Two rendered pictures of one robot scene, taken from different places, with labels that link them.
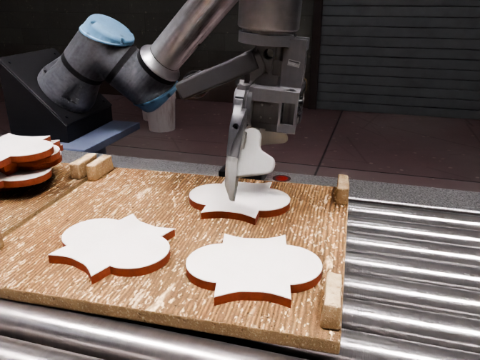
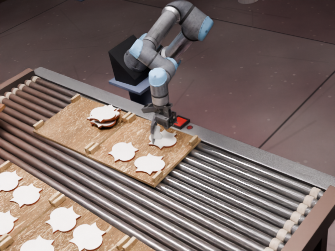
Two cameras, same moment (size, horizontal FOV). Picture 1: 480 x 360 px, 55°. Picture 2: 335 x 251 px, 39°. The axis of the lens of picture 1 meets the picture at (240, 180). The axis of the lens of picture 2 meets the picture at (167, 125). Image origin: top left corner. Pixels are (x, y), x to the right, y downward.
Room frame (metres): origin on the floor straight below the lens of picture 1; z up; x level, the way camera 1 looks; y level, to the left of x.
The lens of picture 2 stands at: (-0.88, -0.93, 2.30)
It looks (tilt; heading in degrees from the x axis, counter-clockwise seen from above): 36 degrees down; 31
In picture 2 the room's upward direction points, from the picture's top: 11 degrees counter-clockwise
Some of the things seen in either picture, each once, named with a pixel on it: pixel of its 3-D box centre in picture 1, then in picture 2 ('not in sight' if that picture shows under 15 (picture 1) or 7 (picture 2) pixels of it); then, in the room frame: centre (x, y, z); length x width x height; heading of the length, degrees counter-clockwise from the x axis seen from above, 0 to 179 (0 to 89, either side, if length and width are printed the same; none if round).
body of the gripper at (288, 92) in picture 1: (268, 82); (163, 112); (0.59, -0.04, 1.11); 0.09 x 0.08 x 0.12; 77
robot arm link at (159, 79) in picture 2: not in sight; (158, 82); (0.59, -0.04, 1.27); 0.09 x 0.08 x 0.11; 4
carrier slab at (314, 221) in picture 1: (185, 229); (144, 148); (0.53, 0.07, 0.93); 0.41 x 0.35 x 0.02; 76
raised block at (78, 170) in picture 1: (84, 166); (126, 116); (0.72, 0.26, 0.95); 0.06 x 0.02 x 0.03; 166
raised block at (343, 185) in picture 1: (342, 188); (193, 140); (0.62, -0.15, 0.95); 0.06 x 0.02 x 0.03; 166
